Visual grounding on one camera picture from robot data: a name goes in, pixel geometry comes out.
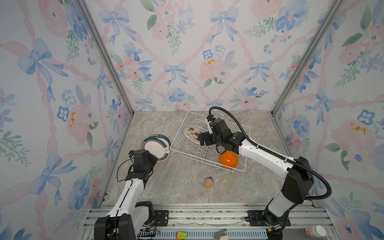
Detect plate with fruit pattern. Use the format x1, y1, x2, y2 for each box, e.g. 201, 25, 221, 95
183, 125, 207, 145

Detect white wire dish rack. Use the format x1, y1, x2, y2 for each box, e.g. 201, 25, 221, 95
171, 112, 248, 172

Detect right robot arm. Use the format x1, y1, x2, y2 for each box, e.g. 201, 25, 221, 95
198, 116, 314, 226

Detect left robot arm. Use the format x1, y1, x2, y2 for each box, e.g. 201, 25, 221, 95
94, 150, 158, 240

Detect orange bowl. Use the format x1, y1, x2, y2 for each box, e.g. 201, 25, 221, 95
219, 151, 239, 169

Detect small ice cream toy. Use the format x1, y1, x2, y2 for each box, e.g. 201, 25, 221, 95
205, 177, 214, 189

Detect rubiks cube toy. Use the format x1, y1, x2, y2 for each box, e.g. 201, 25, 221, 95
176, 232, 188, 240

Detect white lidded jar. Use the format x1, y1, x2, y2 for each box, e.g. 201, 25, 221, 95
306, 225, 327, 238

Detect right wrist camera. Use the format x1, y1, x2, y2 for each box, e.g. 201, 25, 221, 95
205, 115, 216, 135

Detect black corrugated cable conduit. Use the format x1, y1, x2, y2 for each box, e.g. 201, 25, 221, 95
208, 106, 332, 201

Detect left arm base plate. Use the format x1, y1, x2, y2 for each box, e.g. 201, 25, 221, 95
143, 210, 169, 228

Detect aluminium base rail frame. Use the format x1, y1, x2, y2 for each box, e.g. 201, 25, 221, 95
79, 203, 341, 240

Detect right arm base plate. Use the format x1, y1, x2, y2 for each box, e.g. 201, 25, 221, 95
245, 210, 291, 228

